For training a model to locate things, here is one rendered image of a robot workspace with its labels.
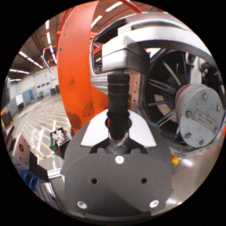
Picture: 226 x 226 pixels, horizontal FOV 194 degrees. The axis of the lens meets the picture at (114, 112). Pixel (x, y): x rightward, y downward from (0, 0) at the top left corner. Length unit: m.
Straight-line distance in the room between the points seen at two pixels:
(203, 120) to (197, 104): 0.04
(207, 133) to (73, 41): 0.53
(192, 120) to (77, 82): 0.40
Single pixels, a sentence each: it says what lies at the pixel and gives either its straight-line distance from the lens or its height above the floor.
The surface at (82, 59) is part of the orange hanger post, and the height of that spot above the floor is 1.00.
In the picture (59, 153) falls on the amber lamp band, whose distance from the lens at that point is 0.42.
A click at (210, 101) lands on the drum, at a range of 0.16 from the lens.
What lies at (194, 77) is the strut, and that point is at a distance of 0.31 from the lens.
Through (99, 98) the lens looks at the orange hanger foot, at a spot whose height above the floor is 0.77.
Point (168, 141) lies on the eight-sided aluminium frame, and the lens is 0.43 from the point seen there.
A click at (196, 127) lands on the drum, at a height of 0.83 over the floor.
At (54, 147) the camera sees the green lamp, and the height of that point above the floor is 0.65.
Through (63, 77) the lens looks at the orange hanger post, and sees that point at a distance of 0.34.
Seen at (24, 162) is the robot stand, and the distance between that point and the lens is 0.38.
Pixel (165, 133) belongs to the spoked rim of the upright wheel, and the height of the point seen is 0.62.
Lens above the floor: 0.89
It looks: 29 degrees down
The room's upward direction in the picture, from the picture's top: straight up
